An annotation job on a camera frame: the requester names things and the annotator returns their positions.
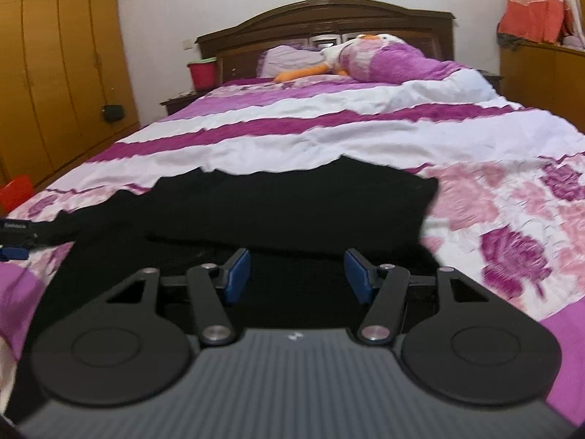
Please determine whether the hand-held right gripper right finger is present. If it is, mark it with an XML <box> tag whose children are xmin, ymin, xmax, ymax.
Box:
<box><xmin>344</xmin><ymin>248</ymin><xmax>487</xmax><ymax>346</ymax></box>

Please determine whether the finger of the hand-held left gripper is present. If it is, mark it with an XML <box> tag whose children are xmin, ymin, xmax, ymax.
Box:
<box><xmin>0</xmin><ymin>221</ymin><xmax>39</xmax><ymax>260</ymax></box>

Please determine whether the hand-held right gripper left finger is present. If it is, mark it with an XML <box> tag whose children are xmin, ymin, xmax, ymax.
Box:
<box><xmin>106</xmin><ymin>248</ymin><xmax>252</xmax><ymax>346</ymax></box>

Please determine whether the black garment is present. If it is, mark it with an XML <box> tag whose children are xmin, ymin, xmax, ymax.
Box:
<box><xmin>7</xmin><ymin>155</ymin><xmax>442</xmax><ymax>421</ymax></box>

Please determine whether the red plastic stool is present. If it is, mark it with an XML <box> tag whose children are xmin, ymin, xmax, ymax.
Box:
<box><xmin>0</xmin><ymin>175</ymin><xmax>35</xmax><ymax>215</ymax></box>

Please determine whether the purple floral bed blanket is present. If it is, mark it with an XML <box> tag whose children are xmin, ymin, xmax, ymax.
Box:
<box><xmin>0</xmin><ymin>37</ymin><xmax>585</xmax><ymax>439</ymax></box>

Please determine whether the dark wooden nightstand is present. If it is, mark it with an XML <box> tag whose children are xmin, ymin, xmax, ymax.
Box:
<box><xmin>160</xmin><ymin>89</ymin><xmax>207</xmax><ymax>116</ymax></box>

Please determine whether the wooden wardrobe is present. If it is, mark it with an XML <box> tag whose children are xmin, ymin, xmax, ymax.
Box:
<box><xmin>0</xmin><ymin>0</ymin><xmax>140</xmax><ymax>193</ymax></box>

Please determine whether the red plastic bucket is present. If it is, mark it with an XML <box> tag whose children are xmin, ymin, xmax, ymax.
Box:
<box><xmin>186</xmin><ymin>57</ymin><xmax>218</xmax><ymax>91</ymax></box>

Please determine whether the light purple pillow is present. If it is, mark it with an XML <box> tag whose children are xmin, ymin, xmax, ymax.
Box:
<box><xmin>258</xmin><ymin>46</ymin><xmax>329</xmax><ymax>78</ymax></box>

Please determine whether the dark wooden headboard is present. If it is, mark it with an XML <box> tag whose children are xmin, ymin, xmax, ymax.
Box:
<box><xmin>196</xmin><ymin>0</ymin><xmax>457</xmax><ymax>87</ymax></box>

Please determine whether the white goose plush toy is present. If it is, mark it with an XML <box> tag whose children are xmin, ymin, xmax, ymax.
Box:
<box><xmin>274</xmin><ymin>32</ymin><xmax>412</xmax><ymax>84</ymax></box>

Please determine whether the wooden side cabinet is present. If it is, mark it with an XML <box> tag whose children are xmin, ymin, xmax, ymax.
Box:
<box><xmin>499</xmin><ymin>39</ymin><xmax>585</xmax><ymax>133</ymax></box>

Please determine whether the orange and pink curtain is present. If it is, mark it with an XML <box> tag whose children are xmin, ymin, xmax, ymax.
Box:
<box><xmin>497</xmin><ymin>0</ymin><xmax>578</xmax><ymax>46</ymax></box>

